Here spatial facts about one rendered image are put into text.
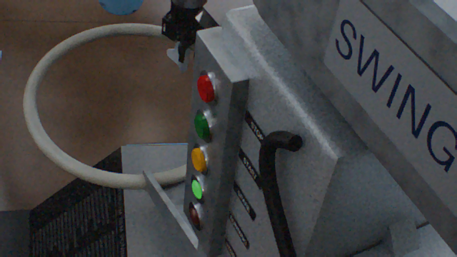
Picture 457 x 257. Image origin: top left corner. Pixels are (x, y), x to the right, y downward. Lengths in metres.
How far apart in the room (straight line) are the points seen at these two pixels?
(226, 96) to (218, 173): 0.10
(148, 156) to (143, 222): 0.18
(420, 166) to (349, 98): 0.07
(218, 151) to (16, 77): 2.33
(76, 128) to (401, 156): 2.29
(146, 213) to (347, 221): 0.80
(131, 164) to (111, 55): 1.63
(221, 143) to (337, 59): 0.21
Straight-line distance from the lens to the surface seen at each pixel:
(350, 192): 0.49
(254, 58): 0.52
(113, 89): 2.77
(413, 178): 0.38
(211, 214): 0.68
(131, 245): 1.24
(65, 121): 2.65
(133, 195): 1.32
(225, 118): 0.56
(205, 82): 0.57
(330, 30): 0.41
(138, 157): 1.39
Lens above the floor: 1.86
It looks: 45 degrees down
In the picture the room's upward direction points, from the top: 8 degrees clockwise
